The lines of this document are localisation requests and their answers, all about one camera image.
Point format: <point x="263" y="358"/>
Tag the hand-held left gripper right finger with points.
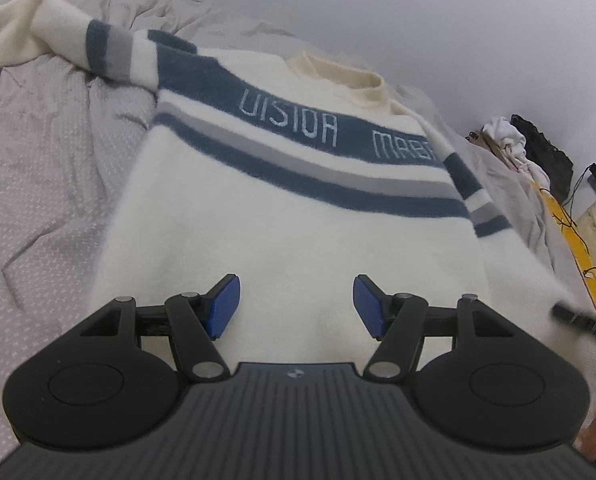
<point x="370" y="305"/>

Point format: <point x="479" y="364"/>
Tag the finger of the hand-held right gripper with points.
<point x="583" y="322"/>

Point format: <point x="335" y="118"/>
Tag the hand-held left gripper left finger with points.
<point x="222" y="305"/>

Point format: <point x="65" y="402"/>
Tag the cream sweater with blue stripes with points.
<point x="278" y="220"/>

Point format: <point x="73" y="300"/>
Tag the black bag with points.
<point x="543" y="155"/>

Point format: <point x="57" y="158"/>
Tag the white crumpled cloth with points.
<point x="508" y="132"/>

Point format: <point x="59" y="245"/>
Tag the grey dotted duvet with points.
<point x="42" y="160"/>

